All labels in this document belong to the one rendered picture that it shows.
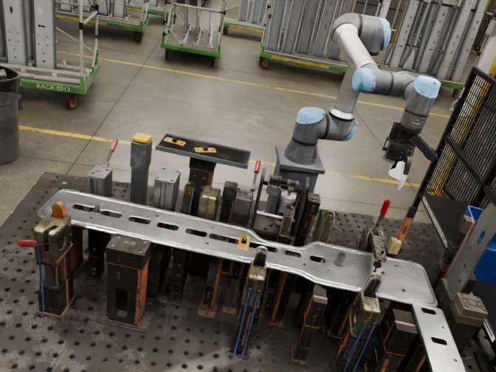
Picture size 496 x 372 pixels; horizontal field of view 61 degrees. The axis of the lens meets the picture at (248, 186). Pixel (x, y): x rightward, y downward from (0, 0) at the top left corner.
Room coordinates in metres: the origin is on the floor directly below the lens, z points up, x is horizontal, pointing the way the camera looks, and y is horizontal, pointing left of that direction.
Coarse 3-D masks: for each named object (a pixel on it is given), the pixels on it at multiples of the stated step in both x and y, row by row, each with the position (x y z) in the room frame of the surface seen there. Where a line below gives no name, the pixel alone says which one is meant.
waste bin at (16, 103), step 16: (0, 80) 2.91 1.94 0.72; (16, 80) 3.04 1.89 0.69; (0, 96) 2.90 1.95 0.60; (16, 96) 3.05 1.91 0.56; (0, 112) 2.91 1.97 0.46; (16, 112) 3.07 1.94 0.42; (0, 128) 2.91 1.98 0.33; (16, 128) 3.07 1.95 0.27; (0, 144) 2.91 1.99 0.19; (16, 144) 3.05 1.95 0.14; (0, 160) 2.90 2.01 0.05
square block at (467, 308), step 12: (456, 300) 1.07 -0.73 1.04; (468, 300) 1.06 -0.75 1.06; (480, 300) 1.08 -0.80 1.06; (456, 312) 1.04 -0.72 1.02; (468, 312) 1.02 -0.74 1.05; (480, 312) 1.02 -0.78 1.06; (456, 324) 1.02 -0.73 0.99; (468, 324) 1.02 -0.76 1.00; (480, 324) 1.02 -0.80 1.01; (456, 336) 1.02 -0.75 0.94; (468, 336) 1.02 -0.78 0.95; (456, 360) 1.02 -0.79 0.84
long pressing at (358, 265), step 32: (64, 192) 1.28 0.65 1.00; (96, 224) 1.13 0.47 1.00; (128, 224) 1.17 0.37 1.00; (192, 224) 1.24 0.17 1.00; (224, 224) 1.28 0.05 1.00; (224, 256) 1.11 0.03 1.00; (288, 256) 1.18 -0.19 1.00; (320, 256) 1.21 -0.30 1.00; (352, 256) 1.25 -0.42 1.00; (352, 288) 1.08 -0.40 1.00; (384, 288) 1.11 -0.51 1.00; (416, 288) 1.15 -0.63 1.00
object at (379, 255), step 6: (372, 234) 1.31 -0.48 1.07; (378, 234) 1.32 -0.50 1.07; (372, 240) 1.28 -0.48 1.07; (378, 240) 1.28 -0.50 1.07; (372, 246) 1.26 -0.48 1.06; (378, 246) 1.24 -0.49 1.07; (378, 252) 1.20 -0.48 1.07; (384, 252) 1.21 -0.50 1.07; (378, 258) 1.18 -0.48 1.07; (384, 258) 1.18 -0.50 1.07; (378, 264) 1.19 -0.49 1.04
